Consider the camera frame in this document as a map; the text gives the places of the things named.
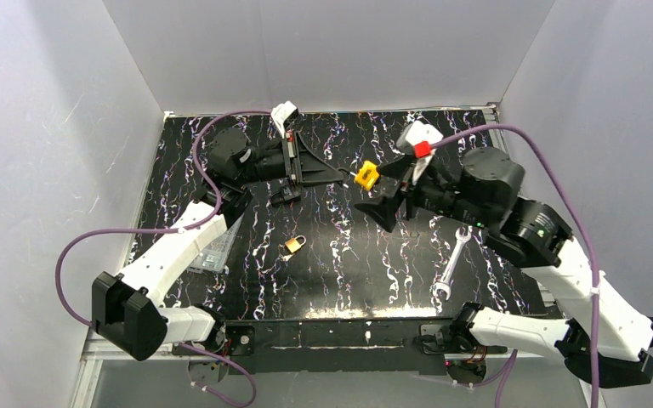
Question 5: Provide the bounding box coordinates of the yellow padlock with keys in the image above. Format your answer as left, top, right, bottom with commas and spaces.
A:
340, 161, 380, 191

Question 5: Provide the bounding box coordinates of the black padlock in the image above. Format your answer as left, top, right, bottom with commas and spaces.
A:
270, 185, 302, 207

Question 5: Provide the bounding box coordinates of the small brass padlock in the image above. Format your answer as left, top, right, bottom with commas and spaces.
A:
280, 235, 306, 261

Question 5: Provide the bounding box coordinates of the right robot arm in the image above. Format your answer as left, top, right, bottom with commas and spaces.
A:
355, 147, 653, 388

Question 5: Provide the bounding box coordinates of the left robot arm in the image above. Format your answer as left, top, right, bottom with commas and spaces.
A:
92, 128, 344, 361

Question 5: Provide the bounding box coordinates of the silver open-end wrench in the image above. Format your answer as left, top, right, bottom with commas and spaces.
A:
431, 227, 472, 300

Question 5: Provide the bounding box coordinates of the clear plastic screw box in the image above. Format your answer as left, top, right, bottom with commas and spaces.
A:
186, 217, 243, 274

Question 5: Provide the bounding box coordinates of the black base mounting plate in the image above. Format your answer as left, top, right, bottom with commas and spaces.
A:
171, 318, 508, 377

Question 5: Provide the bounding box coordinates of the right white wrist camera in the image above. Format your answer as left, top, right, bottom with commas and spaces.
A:
396, 120, 444, 185

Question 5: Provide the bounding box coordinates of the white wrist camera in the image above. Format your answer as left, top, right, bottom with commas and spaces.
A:
396, 120, 444, 185
270, 100, 300, 140

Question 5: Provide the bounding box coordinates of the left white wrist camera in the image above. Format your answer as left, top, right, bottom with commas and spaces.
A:
270, 100, 300, 140

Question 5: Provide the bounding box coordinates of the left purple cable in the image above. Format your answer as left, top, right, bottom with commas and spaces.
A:
54, 110, 274, 408

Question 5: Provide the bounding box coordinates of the purple cable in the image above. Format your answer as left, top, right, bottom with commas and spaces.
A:
54, 110, 274, 408
430, 124, 602, 408

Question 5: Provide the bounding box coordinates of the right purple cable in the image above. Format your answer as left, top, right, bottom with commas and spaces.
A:
430, 124, 602, 408

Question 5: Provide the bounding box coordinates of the aluminium frame rail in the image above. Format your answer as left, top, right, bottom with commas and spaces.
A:
70, 337, 177, 408

